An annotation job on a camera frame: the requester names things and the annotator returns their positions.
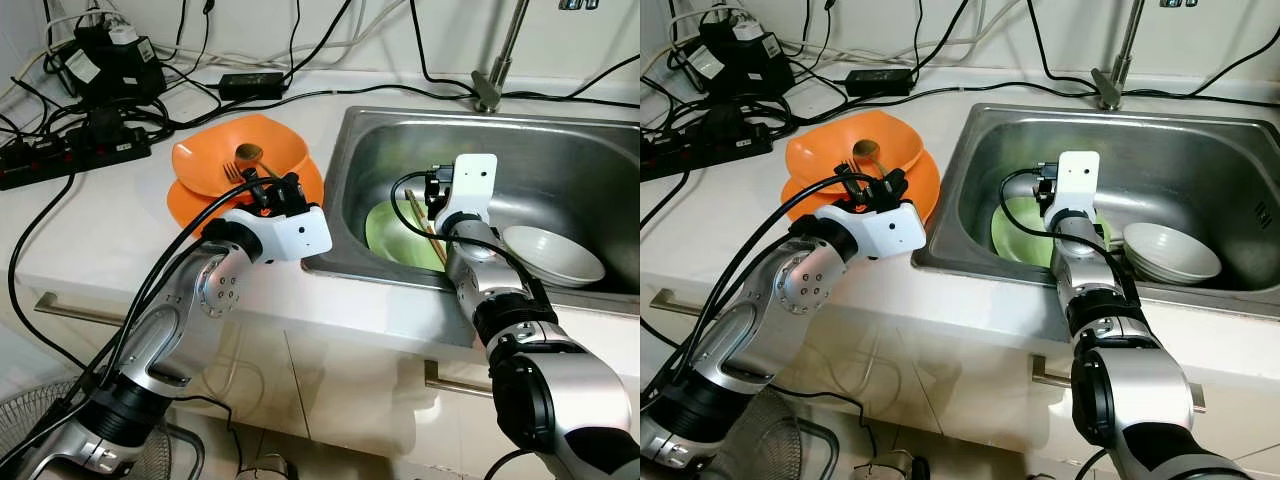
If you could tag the gold metal fork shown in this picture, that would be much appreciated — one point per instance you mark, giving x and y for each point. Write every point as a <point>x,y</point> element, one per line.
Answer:
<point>232,172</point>
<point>848,168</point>

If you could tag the wooden chopstick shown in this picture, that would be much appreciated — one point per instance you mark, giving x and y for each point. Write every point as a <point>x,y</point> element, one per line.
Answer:
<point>428,225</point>
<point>420,222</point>

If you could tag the gold metal spoon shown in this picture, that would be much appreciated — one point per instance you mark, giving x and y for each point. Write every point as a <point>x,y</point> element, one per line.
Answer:
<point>866,148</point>
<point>248,152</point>

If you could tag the deep orange plastic bowl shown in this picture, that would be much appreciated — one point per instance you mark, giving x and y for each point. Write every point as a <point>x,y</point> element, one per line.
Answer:
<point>815,150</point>
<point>200,160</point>

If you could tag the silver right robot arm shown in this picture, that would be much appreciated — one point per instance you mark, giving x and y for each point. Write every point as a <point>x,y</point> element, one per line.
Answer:
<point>1140,390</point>
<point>560,400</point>

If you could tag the shallow orange plastic bowl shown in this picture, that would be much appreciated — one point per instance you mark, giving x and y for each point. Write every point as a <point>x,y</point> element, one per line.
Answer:
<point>185,205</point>
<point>925,185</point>

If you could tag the green plate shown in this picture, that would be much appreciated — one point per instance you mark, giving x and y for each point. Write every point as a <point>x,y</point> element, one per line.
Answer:
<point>390,235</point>
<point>1015,235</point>

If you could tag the black power adapter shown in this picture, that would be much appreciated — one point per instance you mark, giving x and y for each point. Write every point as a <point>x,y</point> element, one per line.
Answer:
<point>880,82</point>
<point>250,85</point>

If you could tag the steel faucet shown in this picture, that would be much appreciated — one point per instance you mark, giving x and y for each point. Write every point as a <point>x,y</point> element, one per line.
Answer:
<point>1108,88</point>
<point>488,90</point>

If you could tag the white ribbed bowl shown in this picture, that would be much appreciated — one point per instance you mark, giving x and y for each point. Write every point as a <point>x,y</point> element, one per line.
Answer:
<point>550,255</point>
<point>1170,250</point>

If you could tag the stainless steel sink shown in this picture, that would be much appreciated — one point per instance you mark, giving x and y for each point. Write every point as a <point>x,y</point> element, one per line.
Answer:
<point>1180,150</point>
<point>560,150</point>

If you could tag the black charger box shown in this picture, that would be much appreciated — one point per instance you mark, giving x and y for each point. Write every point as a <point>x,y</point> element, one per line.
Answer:
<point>110,65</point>
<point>735,60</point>

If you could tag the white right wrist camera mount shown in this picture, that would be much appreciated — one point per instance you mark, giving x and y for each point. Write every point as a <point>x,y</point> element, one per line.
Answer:
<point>1075,180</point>
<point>472,185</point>

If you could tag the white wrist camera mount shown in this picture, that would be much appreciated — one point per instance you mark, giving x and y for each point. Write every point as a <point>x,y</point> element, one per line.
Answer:
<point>295,235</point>
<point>890,228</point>
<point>472,185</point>
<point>1075,180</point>

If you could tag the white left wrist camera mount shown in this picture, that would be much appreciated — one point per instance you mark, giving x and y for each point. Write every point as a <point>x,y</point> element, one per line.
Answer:
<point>295,235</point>
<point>890,228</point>

